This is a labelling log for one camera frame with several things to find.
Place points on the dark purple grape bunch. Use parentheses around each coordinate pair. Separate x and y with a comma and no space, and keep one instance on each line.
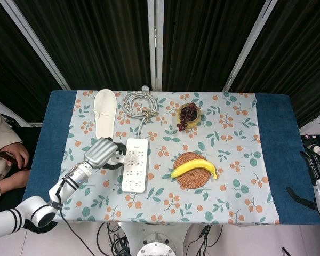
(188,113)

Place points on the yellow banana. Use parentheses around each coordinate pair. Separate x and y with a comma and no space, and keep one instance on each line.
(194,165)

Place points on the black device with coloured lights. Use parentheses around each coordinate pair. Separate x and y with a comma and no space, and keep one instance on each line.
(316,138)

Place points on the black pleated curtain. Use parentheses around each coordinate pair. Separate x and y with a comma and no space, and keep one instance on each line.
(5,53)
(202,40)
(96,40)
(296,53)

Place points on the dark phone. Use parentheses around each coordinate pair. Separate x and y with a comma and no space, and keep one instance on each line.
(6,156)

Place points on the yellow small dish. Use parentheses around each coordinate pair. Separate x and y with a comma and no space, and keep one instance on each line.
(198,120)

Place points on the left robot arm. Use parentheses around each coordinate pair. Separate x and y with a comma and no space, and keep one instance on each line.
(40,210)

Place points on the white power strip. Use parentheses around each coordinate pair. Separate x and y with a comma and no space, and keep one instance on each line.
(136,173)

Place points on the round woven rattan coaster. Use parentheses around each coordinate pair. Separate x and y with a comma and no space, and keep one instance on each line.
(193,180)

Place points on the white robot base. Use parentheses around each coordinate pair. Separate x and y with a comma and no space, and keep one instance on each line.
(156,246)

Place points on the white slipper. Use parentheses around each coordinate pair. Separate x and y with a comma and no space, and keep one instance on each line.
(105,114)

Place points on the blue table cover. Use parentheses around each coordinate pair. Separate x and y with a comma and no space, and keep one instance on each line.
(50,138)

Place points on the person in beige jacket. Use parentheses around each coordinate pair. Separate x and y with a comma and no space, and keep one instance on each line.
(2,136)

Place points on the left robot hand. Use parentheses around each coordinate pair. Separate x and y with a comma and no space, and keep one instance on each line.
(100,153)

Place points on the floral printed tablecloth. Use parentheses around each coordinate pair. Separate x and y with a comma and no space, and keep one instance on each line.
(176,208)

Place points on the grey metal frame post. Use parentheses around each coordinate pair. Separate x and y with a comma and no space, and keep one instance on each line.
(155,40)
(252,40)
(34,40)

